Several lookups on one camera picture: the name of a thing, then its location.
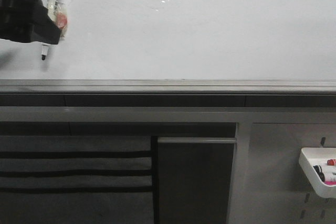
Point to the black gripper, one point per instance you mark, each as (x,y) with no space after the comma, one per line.
(27,21)

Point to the white black whiteboard marker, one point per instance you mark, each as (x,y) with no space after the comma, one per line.
(58,14)

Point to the white whiteboard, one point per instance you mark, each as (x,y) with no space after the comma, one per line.
(185,39)

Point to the grey aluminium marker ledge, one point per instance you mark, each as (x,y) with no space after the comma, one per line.
(168,86)

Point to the grey striped fabric organiser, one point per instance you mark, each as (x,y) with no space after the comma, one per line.
(78,179)

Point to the dark grey hanging panel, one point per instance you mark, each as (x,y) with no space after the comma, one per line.
(194,178)

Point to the grey pegboard panel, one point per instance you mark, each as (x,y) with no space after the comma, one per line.
(269,185)

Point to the black capped marker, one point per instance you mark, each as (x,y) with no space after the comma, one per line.
(324,169)

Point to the red capped marker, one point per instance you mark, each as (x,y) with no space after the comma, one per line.
(331,162)

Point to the pink capped marker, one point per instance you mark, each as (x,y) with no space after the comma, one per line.
(328,178)

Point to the white plastic wall tray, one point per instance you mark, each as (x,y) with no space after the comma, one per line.
(311,156)

